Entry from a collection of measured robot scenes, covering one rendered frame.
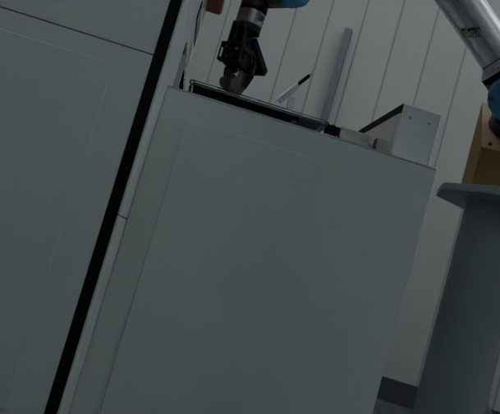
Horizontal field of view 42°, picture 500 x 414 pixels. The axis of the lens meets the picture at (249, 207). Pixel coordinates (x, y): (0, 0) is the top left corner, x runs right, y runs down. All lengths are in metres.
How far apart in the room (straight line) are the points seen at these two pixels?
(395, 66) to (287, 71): 0.62
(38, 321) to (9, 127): 0.35
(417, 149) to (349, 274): 0.35
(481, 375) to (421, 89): 2.47
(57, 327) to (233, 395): 0.42
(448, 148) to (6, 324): 2.97
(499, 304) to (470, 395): 0.22
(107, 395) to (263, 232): 0.47
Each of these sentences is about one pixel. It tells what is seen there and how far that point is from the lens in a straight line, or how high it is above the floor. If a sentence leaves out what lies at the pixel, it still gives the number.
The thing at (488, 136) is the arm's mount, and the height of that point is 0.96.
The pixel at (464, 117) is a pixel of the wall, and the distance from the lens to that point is 3.86.
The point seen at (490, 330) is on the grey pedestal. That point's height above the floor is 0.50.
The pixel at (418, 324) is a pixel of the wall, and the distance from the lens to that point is 3.70.
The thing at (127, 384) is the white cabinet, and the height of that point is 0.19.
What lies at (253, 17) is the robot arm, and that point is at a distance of 1.81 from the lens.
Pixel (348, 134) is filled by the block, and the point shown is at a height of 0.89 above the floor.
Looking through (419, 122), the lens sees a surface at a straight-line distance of 1.59.
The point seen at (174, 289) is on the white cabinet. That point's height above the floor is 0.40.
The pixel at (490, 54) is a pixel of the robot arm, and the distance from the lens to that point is 1.52.
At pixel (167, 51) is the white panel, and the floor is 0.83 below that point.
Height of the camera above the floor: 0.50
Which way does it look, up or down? 5 degrees up
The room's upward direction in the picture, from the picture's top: 16 degrees clockwise
